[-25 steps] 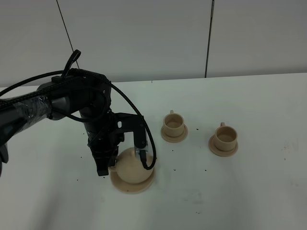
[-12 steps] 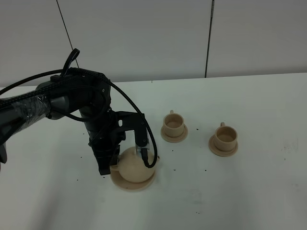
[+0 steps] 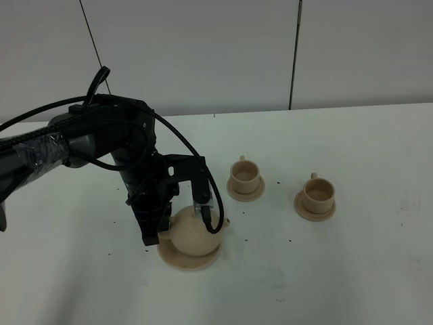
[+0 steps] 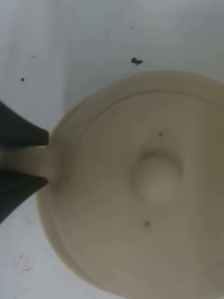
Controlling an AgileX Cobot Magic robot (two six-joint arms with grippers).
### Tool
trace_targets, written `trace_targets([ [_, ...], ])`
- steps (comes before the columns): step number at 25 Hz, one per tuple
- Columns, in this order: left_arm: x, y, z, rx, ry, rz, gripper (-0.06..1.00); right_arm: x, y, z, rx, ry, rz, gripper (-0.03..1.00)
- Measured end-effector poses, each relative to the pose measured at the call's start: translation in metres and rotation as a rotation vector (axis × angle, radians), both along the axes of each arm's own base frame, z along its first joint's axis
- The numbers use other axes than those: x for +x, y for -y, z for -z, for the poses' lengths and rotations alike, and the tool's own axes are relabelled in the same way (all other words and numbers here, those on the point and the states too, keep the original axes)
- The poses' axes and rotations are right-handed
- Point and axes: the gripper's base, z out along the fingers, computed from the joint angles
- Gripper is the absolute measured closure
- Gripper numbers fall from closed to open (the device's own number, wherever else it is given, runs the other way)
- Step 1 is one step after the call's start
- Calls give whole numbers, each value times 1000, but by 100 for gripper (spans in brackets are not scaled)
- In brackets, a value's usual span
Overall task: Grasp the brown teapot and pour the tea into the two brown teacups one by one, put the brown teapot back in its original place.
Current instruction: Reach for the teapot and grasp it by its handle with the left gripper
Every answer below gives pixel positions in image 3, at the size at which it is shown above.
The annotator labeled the beige teacup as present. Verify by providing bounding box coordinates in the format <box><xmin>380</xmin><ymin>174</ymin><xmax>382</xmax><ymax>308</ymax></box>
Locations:
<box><xmin>229</xmin><ymin>155</ymin><xmax>260</xmax><ymax>181</ymax></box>
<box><xmin>302</xmin><ymin>173</ymin><xmax>335</xmax><ymax>202</ymax></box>

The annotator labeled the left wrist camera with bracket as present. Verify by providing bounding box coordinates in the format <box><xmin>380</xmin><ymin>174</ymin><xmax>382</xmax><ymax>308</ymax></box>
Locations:
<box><xmin>157</xmin><ymin>154</ymin><xmax>213</xmax><ymax>219</ymax></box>

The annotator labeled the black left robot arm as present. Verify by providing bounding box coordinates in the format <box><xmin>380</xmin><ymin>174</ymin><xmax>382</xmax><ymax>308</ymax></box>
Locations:
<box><xmin>1</xmin><ymin>95</ymin><xmax>179</xmax><ymax>246</ymax></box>

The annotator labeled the right beige teacup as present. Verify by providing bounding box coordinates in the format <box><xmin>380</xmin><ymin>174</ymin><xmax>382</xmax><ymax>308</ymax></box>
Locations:
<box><xmin>302</xmin><ymin>173</ymin><xmax>335</xmax><ymax>202</ymax></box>

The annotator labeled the right beige cup saucer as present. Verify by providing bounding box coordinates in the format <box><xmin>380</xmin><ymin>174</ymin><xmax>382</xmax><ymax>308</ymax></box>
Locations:
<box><xmin>294</xmin><ymin>191</ymin><xmax>336</xmax><ymax>222</ymax></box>

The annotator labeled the beige cup saucer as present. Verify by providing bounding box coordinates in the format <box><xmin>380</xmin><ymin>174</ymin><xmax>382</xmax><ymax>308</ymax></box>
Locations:
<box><xmin>227</xmin><ymin>176</ymin><xmax>265</xmax><ymax>202</ymax></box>
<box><xmin>294</xmin><ymin>191</ymin><xmax>336</xmax><ymax>222</ymax></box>

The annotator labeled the braided black camera cable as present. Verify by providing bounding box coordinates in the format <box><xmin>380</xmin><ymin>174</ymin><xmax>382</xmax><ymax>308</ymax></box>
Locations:
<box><xmin>0</xmin><ymin>94</ymin><xmax>225</xmax><ymax>235</ymax></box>

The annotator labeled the beige teapot saucer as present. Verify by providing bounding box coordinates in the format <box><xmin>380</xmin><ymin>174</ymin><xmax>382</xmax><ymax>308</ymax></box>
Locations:
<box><xmin>157</xmin><ymin>233</ymin><xmax>223</xmax><ymax>271</ymax></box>

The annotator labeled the left beige cup saucer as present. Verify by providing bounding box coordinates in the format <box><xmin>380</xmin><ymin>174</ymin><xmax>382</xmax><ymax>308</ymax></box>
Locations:
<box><xmin>227</xmin><ymin>176</ymin><xmax>265</xmax><ymax>202</ymax></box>

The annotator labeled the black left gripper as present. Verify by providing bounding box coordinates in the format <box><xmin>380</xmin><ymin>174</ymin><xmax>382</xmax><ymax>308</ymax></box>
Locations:
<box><xmin>112</xmin><ymin>148</ymin><xmax>179</xmax><ymax>246</ymax></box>

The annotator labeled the beige teapot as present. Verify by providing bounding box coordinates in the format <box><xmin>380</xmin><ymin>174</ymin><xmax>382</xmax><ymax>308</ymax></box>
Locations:
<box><xmin>158</xmin><ymin>206</ymin><xmax>230</xmax><ymax>257</ymax></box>

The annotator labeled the left beige teacup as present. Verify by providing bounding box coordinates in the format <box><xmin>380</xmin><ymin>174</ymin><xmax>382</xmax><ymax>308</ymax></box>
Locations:
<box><xmin>229</xmin><ymin>155</ymin><xmax>260</xmax><ymax>181</ymax></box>

